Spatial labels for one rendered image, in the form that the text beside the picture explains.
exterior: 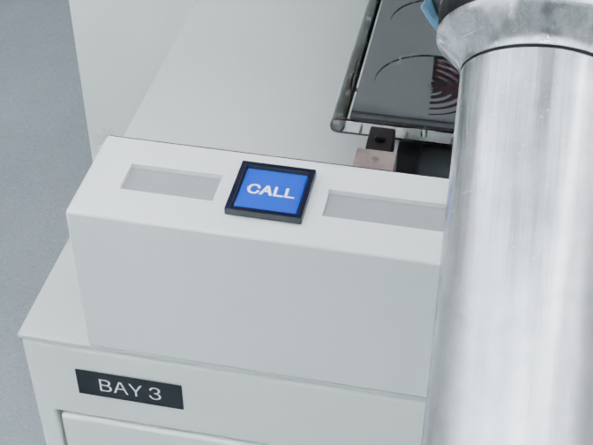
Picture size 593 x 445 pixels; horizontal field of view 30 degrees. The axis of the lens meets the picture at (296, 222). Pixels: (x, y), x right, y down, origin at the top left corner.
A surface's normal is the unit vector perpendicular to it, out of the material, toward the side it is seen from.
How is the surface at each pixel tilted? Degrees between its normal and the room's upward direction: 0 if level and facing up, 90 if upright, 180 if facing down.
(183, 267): 90
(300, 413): 90
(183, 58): 0
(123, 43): 90
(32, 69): 0
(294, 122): 0
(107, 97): 90
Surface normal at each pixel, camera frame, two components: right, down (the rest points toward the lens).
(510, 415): -0.18, -0.27
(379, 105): 0.00, -0.76
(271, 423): -0.20, 0.64
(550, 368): 0.29, -0.21
